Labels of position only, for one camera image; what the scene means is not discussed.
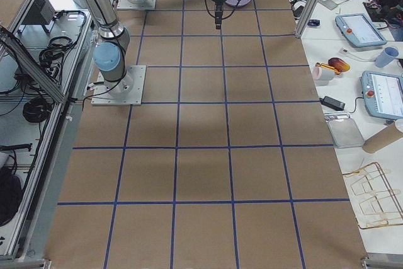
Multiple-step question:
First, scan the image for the pink paper cup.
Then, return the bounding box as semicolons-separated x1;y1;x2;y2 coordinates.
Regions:
312;66;335;81

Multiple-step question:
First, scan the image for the light blue plastic cup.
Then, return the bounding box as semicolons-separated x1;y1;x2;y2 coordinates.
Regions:
375;47;399;68

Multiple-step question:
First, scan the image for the small blue black device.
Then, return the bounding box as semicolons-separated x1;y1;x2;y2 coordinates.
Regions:
307;19;321;27

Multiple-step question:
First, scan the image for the red orange fruit object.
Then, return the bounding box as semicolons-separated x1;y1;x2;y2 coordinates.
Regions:
328;57;350;72

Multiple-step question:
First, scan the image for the black power adapter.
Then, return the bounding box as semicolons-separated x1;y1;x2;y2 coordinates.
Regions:
319;96;345;111

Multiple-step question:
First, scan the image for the teach pendant far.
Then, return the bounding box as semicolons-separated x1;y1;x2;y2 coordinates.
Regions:
334;13;387;47

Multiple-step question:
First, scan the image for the teach pendant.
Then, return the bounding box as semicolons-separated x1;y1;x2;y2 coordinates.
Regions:
334;13;387;47
361;71;402;120

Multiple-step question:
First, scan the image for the metal tin tray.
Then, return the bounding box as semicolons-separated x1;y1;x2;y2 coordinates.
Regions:
324;112;364;149

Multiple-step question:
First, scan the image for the teach pendant near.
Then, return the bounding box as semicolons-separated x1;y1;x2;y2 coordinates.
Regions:
361;71;402;120

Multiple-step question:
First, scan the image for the cardboard tube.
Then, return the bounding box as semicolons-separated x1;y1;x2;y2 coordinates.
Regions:
362;119;402;154

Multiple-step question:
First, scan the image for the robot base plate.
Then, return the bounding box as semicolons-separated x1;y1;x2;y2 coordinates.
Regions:
91;66;146;106

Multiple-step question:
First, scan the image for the gold wire rack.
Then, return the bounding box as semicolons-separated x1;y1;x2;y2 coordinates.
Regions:
343;162;402;230

